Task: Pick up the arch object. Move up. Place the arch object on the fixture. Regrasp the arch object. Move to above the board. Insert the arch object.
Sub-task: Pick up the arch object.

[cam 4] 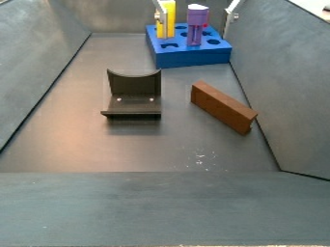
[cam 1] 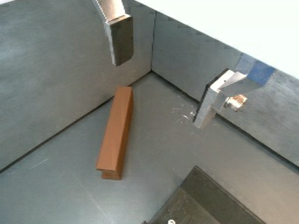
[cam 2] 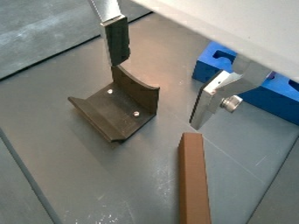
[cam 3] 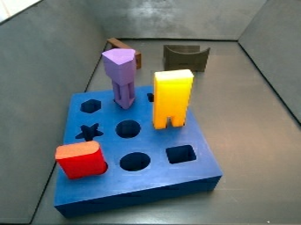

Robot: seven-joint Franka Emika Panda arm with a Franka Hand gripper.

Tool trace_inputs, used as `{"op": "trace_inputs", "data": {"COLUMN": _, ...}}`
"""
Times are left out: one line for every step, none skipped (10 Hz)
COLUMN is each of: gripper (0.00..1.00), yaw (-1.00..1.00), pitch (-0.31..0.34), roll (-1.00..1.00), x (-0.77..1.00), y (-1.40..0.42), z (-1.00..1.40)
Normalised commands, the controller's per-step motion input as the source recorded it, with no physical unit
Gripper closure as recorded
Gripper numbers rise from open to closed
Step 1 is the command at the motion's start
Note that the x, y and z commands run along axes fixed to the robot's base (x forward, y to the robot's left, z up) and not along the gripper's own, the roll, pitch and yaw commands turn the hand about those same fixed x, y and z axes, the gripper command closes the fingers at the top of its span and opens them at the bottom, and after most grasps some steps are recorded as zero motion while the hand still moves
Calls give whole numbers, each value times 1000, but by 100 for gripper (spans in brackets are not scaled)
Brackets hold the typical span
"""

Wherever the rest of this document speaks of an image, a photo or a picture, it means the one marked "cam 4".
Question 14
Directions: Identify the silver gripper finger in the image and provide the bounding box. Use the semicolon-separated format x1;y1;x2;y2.
223;0;241;35
152;0;167;24

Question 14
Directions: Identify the blue shape sorter base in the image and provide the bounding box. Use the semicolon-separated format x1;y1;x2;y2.
146;23;233;69

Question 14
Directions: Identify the dark grey curved fixture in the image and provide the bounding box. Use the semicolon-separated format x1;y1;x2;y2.
100;69;162;118

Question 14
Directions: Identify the yellow slotted block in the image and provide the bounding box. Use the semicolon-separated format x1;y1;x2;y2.
155;0;175;39

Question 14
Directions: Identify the brown arch block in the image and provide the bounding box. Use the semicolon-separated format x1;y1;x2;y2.
191;80;258;135

